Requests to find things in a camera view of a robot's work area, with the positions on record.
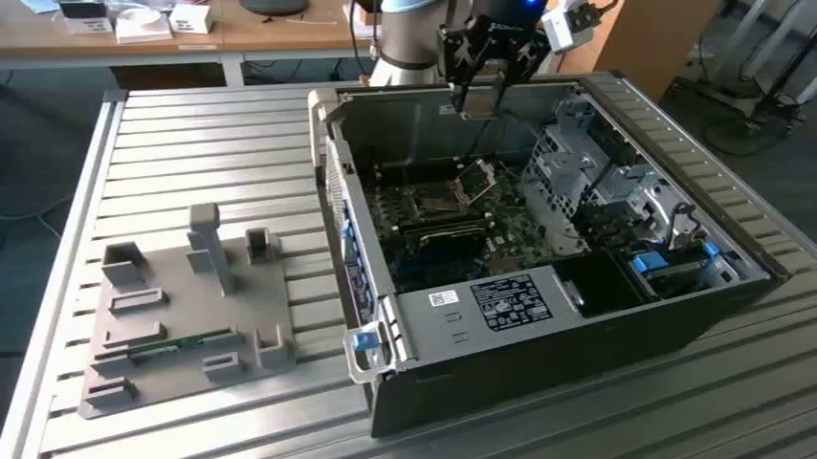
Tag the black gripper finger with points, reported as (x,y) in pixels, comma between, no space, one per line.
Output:
(459,67)
(526,62)

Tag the blue expansion slot clip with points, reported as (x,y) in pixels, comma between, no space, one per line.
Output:
(348,229)

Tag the blue disk carrier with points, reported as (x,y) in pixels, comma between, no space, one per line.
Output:
(647,264)

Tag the blue latch tab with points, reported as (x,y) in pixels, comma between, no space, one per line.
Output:
(363,342)

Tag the open black PC case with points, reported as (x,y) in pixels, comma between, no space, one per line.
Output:
(542,373)

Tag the CPU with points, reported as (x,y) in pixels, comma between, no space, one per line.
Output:
(479,102)

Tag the small black device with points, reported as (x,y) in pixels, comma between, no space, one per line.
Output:
(82,9)

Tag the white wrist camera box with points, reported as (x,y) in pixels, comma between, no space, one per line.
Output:
(564,28)

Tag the dark round object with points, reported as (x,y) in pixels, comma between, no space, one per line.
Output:
(273,6)

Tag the green RAM stick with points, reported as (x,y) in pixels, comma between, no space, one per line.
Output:
(165,347)

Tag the green motherboard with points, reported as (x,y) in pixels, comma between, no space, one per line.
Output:
(509,225)

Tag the white printed box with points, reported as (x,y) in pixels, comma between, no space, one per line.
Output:
(89,25)
(189,20)

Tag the pale blue paper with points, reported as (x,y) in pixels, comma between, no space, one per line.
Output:
(37,5)

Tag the wheeled equipment stand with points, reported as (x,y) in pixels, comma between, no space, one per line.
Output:
(768,102)

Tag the CPU socket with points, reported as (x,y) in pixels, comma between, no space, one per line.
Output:
(433,198)

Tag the grey parts rack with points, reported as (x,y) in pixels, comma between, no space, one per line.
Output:
(184,306)

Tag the black RAM slot row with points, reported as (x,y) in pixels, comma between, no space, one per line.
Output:
(440,225)

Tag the wooden desk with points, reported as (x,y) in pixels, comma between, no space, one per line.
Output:
(255,28)

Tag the small blue clip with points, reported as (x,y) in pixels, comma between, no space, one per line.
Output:
(710,249)

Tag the wooden cabinet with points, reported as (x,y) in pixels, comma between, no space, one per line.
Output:
(650,48)

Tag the metal drive cage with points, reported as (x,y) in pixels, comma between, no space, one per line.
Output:
(567,177)

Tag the grey power supply unit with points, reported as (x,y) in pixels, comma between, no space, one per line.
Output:
(440,330)

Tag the white round dish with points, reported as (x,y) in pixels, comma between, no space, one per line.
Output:
(142,26)

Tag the black graphics card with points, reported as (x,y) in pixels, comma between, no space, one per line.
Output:
(449,246)

